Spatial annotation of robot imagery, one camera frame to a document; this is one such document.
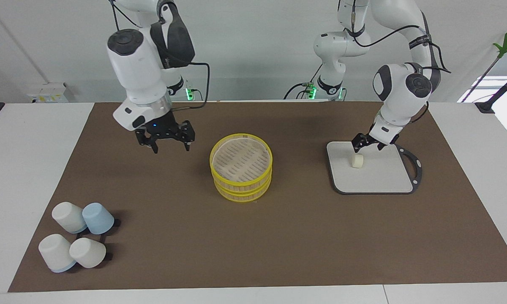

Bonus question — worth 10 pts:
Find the green tipped thin pole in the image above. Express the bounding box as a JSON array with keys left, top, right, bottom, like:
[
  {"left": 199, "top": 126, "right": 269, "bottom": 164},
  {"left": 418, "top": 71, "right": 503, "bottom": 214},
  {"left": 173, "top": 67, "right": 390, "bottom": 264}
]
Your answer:
[{"left": 461, "top": 30, "right": 507, "bottom": 103}]

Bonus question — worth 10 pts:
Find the grey cutting board dark rim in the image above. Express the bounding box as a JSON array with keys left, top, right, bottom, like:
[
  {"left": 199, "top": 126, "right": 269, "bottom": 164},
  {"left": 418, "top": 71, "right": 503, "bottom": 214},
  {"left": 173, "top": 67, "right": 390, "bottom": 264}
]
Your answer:
[{"left": 326, "top": 141, "right": 423, "bottom": 195}]

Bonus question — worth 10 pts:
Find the white electrical box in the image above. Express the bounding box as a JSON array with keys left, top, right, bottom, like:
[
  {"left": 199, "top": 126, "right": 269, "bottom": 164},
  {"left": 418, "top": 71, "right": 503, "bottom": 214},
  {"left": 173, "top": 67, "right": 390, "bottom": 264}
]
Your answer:
[{"left": 27, "top": 82, "right": 75, "bottom": 103}]

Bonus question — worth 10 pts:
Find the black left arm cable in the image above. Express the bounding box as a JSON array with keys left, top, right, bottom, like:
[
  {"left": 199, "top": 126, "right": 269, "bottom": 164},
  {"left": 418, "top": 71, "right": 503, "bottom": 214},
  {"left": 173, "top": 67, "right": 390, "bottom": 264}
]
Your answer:
[{"left": 337, "top": 0, "right": 452, "bottom": 75}]

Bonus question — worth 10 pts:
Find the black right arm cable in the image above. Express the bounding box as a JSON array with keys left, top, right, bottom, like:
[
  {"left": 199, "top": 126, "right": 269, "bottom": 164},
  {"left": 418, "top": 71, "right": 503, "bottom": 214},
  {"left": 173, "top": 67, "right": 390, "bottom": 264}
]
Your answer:
[{"left": 109, "top": 0, "right": 210, "bottom": 111}]

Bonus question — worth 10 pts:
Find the black stand pole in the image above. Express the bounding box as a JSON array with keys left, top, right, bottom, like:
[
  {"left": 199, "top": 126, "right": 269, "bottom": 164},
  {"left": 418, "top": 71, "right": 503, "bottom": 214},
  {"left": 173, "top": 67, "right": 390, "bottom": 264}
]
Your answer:
[{"left": 475, "top": 68, "right": 507, "bottom": 114}]

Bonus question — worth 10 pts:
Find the light blue cup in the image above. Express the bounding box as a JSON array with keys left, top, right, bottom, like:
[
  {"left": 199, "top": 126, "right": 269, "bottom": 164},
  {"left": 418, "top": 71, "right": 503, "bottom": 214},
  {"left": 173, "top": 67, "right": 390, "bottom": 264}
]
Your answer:
[{"left": 82, "top": 203, "right": 115, "bottom": 235}]

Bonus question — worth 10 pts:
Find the yellow bamboo steamer tier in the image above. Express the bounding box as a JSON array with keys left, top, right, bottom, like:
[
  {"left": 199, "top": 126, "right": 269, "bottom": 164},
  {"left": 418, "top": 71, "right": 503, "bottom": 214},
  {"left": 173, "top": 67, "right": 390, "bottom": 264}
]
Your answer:
[
  {"left": 213, "top": 172, "right": 273, "bottom": 204},
  {"left": 210, "top": 133, "right": 273, "bottom": 187}
]

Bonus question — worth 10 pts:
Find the brown table mat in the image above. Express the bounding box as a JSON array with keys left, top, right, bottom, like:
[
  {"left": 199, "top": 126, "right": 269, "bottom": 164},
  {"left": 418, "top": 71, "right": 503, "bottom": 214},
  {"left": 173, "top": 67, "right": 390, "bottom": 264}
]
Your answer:
[{"left": 8, "top": 101, "right": 507, "bottom": 293}]

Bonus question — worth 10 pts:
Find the black base cable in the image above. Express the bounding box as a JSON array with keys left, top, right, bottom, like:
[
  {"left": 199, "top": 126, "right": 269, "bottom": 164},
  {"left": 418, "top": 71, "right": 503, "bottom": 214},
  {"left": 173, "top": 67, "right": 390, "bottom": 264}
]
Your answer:
[{"left": 283, "top": 63, "right": 324, "bottom": 100}]

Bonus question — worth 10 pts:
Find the white cup blue rim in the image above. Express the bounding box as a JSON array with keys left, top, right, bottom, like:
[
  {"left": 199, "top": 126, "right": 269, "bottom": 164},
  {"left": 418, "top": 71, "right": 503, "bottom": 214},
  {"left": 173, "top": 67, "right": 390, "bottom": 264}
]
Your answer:
[{"left": 38, "top": 233, "right": 77, "bottom": 273}]

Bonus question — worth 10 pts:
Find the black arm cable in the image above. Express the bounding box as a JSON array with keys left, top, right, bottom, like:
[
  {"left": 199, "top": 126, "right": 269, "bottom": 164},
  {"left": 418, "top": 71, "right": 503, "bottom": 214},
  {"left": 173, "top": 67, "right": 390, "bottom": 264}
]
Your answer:
[
  {"left": 109, "top": 0, "right": 210, "bottom": 111},
  {"left": 337, "top": 0, "right": 452, "bottom": 75}
]

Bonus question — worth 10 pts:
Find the black cup rack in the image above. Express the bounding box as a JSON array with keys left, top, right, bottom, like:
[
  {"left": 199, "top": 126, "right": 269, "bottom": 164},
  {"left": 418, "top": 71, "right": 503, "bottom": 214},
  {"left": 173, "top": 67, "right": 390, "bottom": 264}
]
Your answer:
[{"left": 74, "top": 217, "right": 121, "bottom": 262}]

